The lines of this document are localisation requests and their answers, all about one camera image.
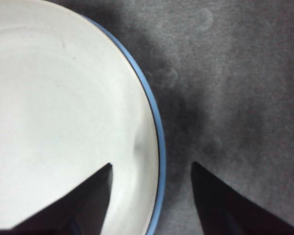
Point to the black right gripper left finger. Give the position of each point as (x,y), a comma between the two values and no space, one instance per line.
(71,213)

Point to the white round plate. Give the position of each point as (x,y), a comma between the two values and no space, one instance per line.
(63,98)

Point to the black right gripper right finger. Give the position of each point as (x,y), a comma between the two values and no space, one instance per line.
(225,213)

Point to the blue round plate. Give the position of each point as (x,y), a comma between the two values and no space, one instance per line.
(161,147)

